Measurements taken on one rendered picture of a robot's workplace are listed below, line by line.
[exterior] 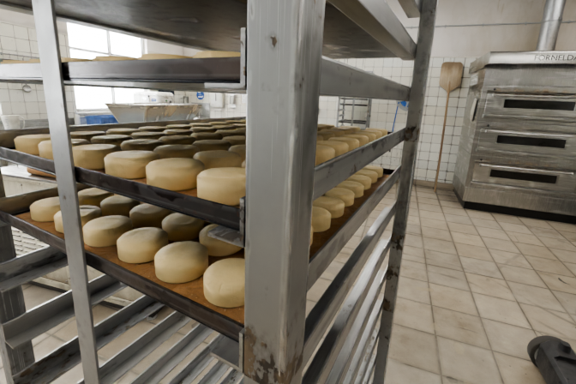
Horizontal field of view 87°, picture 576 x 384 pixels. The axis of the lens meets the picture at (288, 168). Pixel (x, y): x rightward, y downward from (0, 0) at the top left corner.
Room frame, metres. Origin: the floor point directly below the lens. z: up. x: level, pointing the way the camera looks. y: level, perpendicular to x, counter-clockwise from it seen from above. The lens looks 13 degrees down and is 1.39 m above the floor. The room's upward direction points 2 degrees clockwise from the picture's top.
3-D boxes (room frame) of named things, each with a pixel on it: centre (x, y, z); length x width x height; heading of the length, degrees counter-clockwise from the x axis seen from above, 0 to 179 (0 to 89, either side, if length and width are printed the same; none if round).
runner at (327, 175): (0.45, -0.12, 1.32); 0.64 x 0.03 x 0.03; 152
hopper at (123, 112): (1.96, 0.84, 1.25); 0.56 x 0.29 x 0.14; 164
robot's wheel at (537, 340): (1.37, -1.46, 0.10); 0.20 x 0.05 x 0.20; 70
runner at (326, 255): (0.45, -0.12, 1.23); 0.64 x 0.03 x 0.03; 152
